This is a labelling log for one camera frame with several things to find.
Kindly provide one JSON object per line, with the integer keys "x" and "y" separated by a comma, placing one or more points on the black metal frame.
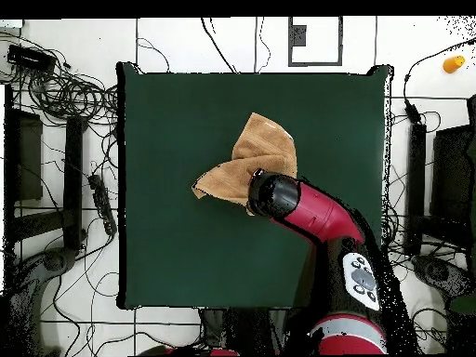
{"x": 416, "y": 167}
{"x": 72, "y": 178}

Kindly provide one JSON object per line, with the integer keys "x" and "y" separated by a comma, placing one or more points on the orange terry towel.
{"x": 260, "y": 148}

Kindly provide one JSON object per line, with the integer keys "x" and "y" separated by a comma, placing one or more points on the dark green tablecloth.
{"x": 167, "y": 241}

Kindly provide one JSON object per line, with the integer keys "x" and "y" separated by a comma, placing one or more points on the black stand base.
{"x": 437, "y": 271}
{"x": 55, "y": 260}

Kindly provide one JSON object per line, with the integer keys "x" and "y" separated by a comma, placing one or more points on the grey rectangular floor frame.
{"x": 316, "y": 64}

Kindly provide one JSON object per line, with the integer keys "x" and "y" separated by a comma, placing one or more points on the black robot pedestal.
{"x": 241, "y": 331}

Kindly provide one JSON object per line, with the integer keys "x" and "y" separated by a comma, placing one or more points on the long black power strip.
{"x": 102, "y": 204}

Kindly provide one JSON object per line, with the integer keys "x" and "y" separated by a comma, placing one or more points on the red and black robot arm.
{"x": 319, "y": 215}

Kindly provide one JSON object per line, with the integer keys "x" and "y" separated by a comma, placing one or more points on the orange plastic cup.
{"x": 453, "y": 64}

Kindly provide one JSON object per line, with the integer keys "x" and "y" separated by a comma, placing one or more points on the flat black box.
{"x": 29, "y": 58}

